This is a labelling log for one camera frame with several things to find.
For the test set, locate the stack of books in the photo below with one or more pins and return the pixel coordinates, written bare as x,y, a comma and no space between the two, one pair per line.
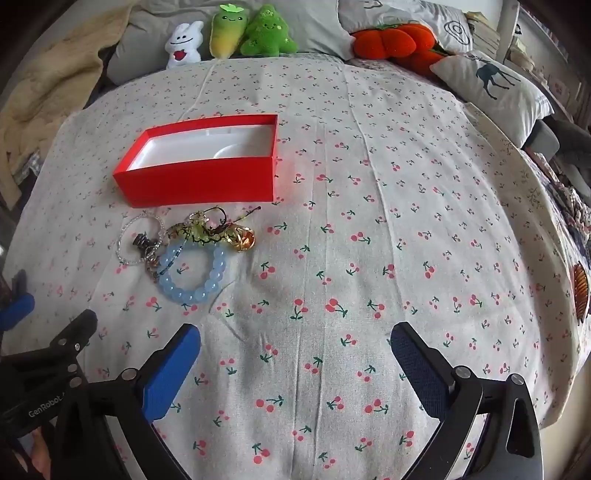
482,32

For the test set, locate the cherry print bedsheet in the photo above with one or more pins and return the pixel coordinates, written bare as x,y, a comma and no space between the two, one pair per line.
369,230

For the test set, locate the small black charm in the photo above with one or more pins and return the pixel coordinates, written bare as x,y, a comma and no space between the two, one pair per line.
140,240

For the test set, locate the yellow green carrot plush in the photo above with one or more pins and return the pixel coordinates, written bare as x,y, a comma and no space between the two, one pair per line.
226,32

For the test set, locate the grey printed pillow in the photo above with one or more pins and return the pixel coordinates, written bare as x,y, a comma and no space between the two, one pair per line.
415,14

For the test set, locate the orange pumpkin plush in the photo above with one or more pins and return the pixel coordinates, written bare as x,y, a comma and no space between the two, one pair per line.
388,41

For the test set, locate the green star plush toy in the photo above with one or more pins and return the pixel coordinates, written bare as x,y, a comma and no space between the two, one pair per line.
265,34

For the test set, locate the grey chair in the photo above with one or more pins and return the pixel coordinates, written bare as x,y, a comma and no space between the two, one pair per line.
554,138

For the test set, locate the orange shell hair clip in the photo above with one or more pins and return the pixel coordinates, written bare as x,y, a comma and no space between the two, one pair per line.
582,288

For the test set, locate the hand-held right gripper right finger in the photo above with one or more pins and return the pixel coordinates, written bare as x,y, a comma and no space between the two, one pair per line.
418,369

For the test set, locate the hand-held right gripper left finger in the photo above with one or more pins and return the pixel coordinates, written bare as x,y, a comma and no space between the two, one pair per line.
171,369

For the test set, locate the plain grey pillow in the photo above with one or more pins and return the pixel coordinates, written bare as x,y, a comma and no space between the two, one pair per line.
304,23

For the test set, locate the gold hair clip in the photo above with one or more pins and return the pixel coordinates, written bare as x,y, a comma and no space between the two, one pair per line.
242,240

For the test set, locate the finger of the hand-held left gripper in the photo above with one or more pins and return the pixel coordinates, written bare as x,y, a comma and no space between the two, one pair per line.
69,339
16,305

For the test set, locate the white bookshelf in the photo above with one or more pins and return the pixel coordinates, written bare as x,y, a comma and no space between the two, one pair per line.
538,60

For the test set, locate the white rabbit plush toy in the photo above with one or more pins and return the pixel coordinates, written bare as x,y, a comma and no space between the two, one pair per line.
182,46

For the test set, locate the beige fleece blanket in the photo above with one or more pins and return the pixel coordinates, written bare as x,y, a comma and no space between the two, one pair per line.
46,92

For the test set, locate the small gold earring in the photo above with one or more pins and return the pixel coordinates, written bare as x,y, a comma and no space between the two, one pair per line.
153,266
149,252

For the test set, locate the deer print pillow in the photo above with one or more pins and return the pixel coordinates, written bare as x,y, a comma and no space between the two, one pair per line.
489,92

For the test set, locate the red cardboard box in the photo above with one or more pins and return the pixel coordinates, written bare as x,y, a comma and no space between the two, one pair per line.
198,184

